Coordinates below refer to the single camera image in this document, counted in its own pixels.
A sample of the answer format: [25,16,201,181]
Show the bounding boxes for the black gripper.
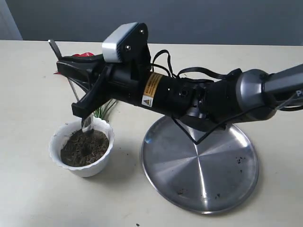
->
[56,54,205,118]

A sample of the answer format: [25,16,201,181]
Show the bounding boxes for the white scalloped flower pot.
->
[49,118,114,177]

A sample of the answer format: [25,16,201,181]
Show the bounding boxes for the metal spoon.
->
[48,39,93,133]

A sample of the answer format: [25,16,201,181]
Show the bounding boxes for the round steel plate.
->
[141,116,259,214]

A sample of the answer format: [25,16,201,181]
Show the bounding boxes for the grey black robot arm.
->
[56,55,303,131]

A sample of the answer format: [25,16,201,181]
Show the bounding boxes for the red artificial anthurium plant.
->
[56,52,117,119]

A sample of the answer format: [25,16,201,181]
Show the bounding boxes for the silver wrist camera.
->
[101,22,148,63]

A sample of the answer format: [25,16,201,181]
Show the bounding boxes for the black camera cable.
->
[150,49,303,145]

